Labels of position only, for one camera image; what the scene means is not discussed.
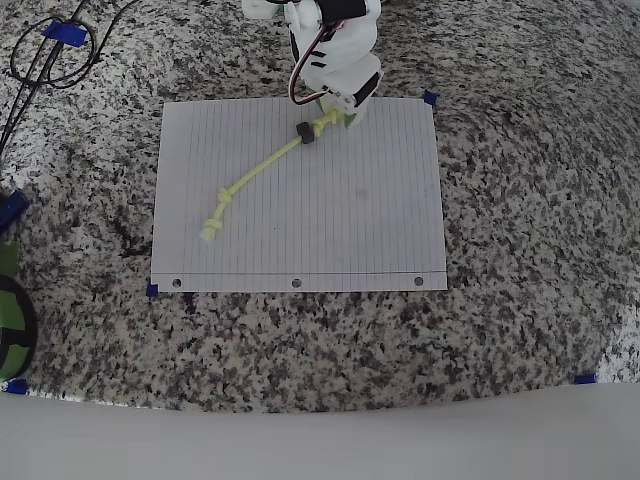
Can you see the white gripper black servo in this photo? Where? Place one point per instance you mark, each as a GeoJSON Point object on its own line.
{"type": "Point", "coordinates": [356, 101]}

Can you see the black hex nut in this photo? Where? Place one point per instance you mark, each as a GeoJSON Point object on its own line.
{"type": "Point", "coordinates": [305, 133]}

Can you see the lined paper sheet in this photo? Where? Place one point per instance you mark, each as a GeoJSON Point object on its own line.
{"type": "Point", "coordinates": [325, 225]}

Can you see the white board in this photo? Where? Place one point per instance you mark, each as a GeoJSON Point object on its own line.
{"type": "Point", "coordinates": [320, 445]}

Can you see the green tape piece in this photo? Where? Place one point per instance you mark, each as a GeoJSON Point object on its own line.
{"type": "Point", "coordinates": [7, 257]}

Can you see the black spool with green tape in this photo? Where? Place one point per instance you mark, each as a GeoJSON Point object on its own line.
{"type": "Point", "coordinates": [12, 310]}

